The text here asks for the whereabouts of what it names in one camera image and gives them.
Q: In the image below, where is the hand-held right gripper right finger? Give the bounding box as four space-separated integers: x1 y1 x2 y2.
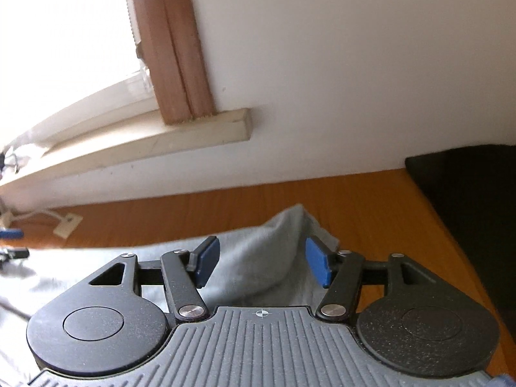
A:
305 237 438 323

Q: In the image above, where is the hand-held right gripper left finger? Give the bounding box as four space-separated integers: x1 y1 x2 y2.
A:
89 237 220 323

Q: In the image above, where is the grey sweatshirt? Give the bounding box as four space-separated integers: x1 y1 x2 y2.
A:
0 205 339 372

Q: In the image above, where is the beige window sill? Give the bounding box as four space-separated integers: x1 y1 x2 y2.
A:
0 108 253 188

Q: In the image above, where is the black bag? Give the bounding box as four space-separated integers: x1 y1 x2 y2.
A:
405 144 516 331

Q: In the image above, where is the white cable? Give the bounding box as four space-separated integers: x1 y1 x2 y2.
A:
0 207 58 226

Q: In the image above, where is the black cable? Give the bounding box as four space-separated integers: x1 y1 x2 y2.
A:
0 151 21 175

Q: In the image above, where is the white window frame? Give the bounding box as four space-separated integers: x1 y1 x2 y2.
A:
0 68 158 150

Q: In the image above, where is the blind chain with clear weight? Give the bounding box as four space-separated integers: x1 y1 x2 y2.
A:
125 0 154 91

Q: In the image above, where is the wooden window frame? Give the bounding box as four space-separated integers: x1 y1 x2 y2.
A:
128 0 216 125

